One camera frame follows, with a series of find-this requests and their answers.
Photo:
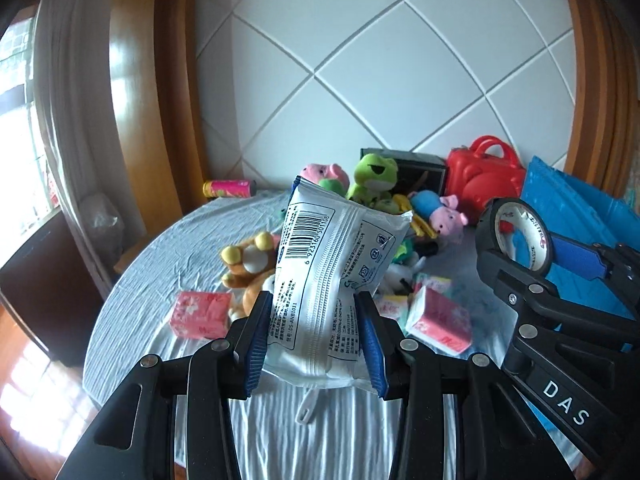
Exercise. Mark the small green plush toy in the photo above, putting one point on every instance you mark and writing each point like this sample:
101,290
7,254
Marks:
405,252

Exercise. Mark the pink pig plush blue body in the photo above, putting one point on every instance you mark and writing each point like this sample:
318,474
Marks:
445,217

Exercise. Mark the window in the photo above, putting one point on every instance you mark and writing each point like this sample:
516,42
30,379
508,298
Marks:
15,110

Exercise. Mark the pink tissue pack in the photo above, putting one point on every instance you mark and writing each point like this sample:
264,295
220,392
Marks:
440,320
200,312

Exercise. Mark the small floral tissue pack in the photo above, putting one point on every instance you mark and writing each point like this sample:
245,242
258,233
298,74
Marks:
395,306
435,282

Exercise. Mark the yellow toy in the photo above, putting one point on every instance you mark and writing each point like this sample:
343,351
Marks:
402,205

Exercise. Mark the green frog plush toy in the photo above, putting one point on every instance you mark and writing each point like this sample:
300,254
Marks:
372,167

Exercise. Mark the red plastic toy case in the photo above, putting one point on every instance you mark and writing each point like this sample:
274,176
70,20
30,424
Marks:
475,175

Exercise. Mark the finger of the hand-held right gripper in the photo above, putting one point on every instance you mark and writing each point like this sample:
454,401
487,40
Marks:
530,310
575,257

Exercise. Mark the brown bear plush toy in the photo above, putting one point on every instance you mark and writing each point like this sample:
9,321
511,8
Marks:
250,260

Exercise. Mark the white wet wipes packet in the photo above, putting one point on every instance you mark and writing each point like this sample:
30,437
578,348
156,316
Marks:
320,260

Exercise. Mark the black box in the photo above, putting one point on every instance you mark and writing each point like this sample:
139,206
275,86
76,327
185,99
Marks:
425,175

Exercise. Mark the black tape roll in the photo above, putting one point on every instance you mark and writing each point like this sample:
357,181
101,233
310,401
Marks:
535,232

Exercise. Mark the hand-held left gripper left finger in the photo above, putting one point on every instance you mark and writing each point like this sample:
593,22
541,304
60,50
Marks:
257,355

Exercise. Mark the white plush toy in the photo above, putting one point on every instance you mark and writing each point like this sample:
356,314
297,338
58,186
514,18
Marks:
400,275

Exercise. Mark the wooden door frame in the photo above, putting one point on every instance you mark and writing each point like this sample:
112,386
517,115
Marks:
135,110
595,85

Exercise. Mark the yellow pink cylinder can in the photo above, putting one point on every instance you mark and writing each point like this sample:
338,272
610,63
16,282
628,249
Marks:
230,188

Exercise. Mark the cloth covered round desktop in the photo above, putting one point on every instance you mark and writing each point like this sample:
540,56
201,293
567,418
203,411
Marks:
165,260

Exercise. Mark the dark wooden cabinet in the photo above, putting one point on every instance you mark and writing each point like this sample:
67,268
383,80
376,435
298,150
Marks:
45,285

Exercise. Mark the blue plastic storage bin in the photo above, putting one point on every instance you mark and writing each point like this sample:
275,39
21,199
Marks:
560,195

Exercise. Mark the pink green plush toy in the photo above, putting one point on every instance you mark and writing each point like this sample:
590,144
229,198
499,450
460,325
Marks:
320,172

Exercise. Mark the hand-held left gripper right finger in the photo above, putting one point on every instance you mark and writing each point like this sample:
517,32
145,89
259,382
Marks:
372,355

